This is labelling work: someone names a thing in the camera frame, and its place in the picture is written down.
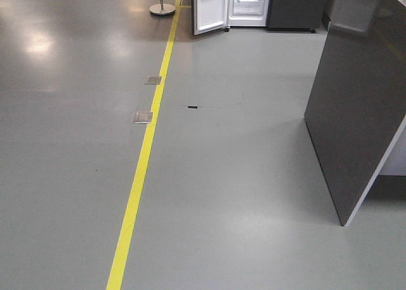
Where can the open fridge door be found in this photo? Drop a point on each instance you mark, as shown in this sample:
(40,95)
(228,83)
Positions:
(209,15)

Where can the white fridge interior body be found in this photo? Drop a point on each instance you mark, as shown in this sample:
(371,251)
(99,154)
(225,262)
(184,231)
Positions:
(247,13)

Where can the lower metal floor plate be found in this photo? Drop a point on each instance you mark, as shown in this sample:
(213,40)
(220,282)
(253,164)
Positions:
(142,118)

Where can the metal floor plate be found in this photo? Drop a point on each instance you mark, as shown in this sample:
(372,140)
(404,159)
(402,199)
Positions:
(153,80)
(142,118)

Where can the upper metal floor plate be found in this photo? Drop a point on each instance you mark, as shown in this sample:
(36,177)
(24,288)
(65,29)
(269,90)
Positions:
(153,80)

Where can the dark grey cabinet panel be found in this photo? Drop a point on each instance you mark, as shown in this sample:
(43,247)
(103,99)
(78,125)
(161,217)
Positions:
(356,110)

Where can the yellow floor tape line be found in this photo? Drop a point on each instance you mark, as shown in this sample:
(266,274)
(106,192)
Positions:
(117,271)

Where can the metal stanchion post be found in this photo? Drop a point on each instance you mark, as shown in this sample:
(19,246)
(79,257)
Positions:
(162,9)

